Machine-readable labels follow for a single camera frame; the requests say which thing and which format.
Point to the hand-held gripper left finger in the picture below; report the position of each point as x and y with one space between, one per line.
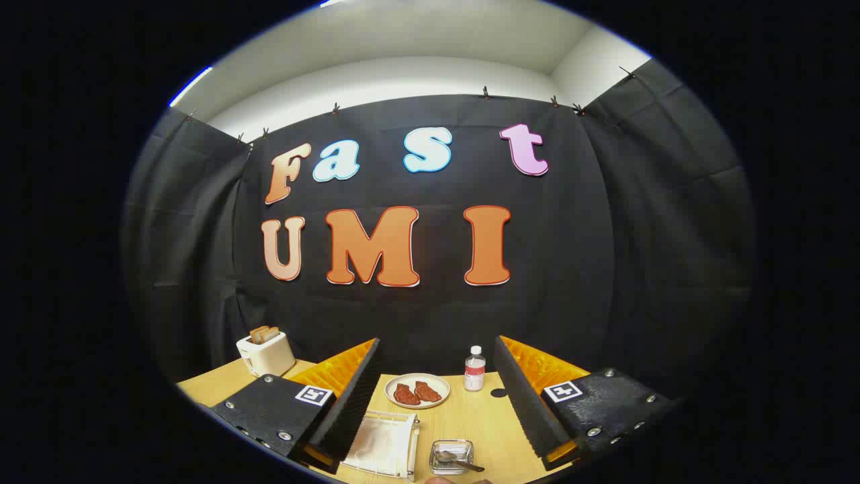
356 417

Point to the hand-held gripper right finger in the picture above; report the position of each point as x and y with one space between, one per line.
521 403

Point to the metal mesh basket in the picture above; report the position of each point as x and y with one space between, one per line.
463 447

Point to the white round steak dish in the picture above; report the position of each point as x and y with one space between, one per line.
422 378

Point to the white drain tray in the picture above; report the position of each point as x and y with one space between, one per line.
379 444

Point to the red raw steak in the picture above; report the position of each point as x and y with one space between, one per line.
427 392
406 394

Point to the clear water bottle red label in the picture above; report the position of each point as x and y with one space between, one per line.
474 373

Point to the white toaster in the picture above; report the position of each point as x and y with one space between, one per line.
269 356

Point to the toasted bread slice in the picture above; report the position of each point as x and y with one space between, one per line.
256 334
271 333

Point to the black backdrop cloth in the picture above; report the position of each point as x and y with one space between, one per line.
571 269

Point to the ceiling light strip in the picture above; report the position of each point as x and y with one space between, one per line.
190 86

